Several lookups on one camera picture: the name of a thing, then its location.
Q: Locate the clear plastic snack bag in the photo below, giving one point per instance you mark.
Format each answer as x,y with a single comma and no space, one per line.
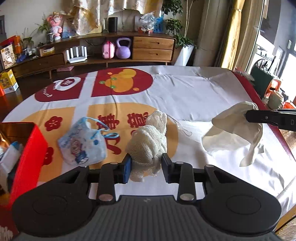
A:
146,23

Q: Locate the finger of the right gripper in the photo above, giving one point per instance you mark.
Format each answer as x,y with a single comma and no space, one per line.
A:
284,119

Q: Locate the black smart speaker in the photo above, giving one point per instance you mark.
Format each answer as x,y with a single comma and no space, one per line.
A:
112,24

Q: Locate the potted green tree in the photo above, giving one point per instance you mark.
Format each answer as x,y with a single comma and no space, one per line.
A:
178,30

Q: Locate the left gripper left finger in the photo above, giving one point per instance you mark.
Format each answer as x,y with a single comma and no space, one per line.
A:
111,174

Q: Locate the small potted plant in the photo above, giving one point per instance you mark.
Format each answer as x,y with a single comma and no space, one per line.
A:
46,27

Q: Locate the beige snack box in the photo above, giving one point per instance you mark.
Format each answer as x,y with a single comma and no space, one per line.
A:
8,56

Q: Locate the white gauze cloth bundle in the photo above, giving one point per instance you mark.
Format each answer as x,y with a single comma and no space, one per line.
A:
148,144

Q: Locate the printed child face mask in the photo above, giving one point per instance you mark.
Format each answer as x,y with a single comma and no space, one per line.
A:
85,143

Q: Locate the green pen holder bin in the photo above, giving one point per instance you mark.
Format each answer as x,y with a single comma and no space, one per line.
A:
262,77

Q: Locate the white wifi router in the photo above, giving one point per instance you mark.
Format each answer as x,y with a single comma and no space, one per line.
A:
77,54

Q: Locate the yellow curtain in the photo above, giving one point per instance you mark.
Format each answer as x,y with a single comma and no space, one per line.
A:
232,37

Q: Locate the printed white red tablecloth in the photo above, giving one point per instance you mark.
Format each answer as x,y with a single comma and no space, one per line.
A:
123,98

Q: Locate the yellow carton box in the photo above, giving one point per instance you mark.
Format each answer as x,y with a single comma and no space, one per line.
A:
8,82

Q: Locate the floral sheet covered TV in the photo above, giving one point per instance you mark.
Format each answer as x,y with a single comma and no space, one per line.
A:
89,15

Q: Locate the cream white cloth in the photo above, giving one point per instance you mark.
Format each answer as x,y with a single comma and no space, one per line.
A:
231,131

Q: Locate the purple kettlebell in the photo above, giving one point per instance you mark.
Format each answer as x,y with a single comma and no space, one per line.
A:
123,52

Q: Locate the red metal tin box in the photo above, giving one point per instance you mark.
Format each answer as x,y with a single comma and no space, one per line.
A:
25,174

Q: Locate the pink toy case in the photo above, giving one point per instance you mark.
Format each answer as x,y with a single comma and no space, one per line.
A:
108,50

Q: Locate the white standing air conditioner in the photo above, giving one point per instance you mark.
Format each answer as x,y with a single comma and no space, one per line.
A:
212,28

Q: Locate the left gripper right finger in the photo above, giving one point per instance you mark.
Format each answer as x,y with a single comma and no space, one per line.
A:
182,174

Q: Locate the pink plush doll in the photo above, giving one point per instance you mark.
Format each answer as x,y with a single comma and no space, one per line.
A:
55,21

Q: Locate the orange plastic stool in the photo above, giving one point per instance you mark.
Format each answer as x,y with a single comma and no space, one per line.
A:
273,85

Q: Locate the wooden TV console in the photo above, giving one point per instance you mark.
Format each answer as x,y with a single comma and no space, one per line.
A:
101,48

